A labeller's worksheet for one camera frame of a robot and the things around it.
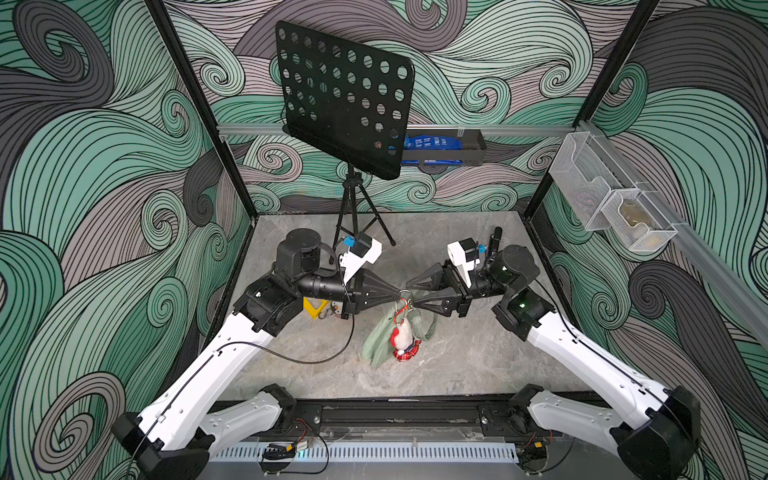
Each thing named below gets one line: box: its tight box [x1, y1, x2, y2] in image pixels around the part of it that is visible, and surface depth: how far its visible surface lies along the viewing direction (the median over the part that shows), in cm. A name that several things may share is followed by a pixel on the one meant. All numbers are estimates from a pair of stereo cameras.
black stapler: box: [488, 226, 503, 256], surface depth 112 cm
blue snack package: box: [404, 134, 463, 150], surface depth 94 cm
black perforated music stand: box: [275, 20, 415, 247], surface depth 68 cm
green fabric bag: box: [362, 296, 436, 369], surface depth 56 cm
